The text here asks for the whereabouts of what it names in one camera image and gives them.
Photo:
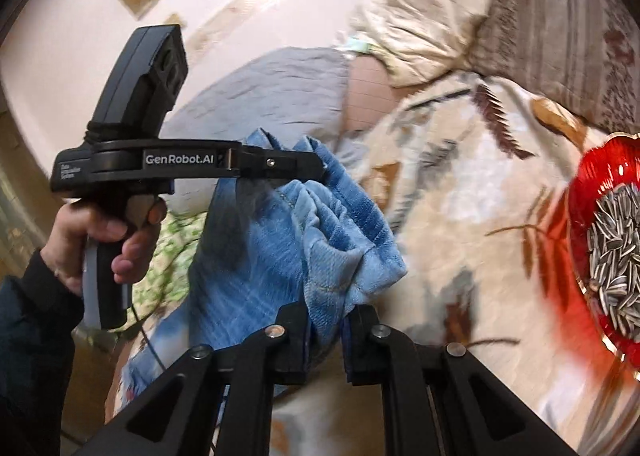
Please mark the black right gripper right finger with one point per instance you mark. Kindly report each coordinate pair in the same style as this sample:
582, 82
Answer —
439, 401

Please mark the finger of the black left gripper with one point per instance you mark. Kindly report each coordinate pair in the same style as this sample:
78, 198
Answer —
254, 162

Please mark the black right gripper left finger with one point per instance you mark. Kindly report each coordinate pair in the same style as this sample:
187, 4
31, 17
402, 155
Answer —
214, 401

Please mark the dark sleeved left forearm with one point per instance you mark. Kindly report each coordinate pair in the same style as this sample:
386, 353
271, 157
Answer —
38, 316

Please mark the person's left hand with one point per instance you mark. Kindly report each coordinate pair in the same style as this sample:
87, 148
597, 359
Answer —
75, 223

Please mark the grey pillow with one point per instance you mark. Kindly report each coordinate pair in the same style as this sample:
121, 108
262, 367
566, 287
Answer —
290, 92

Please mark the green white patterned blanket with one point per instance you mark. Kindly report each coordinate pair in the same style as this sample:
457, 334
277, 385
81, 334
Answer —
166, 282

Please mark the sunflower seeds pile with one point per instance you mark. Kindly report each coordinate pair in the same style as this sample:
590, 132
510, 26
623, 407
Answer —
613, 255

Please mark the beige leaf print bedspread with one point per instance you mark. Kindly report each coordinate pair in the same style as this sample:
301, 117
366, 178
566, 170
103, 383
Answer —
474, 189

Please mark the red glass bowl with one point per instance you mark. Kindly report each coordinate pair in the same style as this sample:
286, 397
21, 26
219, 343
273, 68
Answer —
601, 169

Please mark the striped brown sofa back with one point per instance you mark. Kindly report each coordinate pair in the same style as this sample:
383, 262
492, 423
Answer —
583, 54

